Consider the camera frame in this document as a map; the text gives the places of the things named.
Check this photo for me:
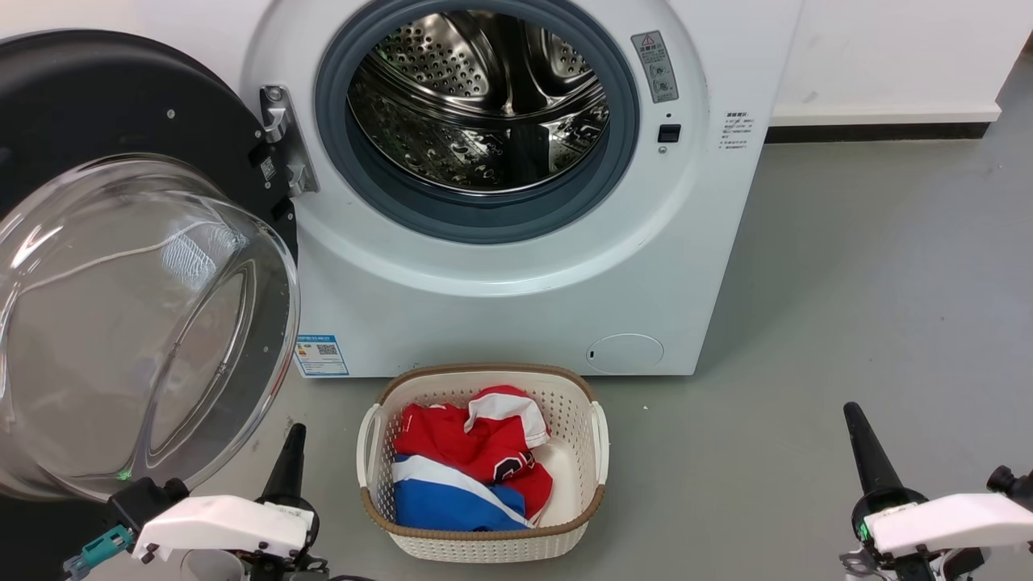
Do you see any blue energy label sticker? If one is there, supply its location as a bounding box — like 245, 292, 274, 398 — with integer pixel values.
295, 334, 350, 378

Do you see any red white garment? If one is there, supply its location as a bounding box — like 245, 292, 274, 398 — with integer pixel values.
393, 385, 554, 521

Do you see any steel washer drum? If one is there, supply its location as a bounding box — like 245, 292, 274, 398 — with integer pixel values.
347, 10, 611, 194

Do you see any black round glass washer door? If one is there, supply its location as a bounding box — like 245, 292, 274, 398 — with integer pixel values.
0, 30, 301, 503

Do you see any small printed text sticker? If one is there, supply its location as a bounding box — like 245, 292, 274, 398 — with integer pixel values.
721, 111, 755, 152

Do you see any round filter cover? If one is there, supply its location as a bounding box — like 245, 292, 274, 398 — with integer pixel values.
586, 333, 665, 374

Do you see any teal cable connector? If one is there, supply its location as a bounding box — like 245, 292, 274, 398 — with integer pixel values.
63, 525, 135, 580

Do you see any white front-load washing machine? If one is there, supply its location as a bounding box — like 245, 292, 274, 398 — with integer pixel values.
133, 0, 806, 378

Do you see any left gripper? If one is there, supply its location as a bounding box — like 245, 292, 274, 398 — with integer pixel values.
239, 423, 330, 581

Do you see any dark wall baseboard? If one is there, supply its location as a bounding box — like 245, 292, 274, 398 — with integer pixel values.
765, 121, 995, 144

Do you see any grey warning sticker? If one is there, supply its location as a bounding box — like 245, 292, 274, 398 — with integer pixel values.
630, 31, 680, 104

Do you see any metal door hinge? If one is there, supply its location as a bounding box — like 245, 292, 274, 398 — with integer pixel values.
258, 85, 320, 197

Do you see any beige perforated laundry basket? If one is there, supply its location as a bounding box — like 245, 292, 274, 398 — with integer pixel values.
357, 364, 610, 563

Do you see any blue white garment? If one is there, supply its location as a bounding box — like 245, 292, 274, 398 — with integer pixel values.
391, 454, 533, 532

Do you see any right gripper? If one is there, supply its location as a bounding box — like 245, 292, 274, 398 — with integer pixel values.
843, 402, 929, 556

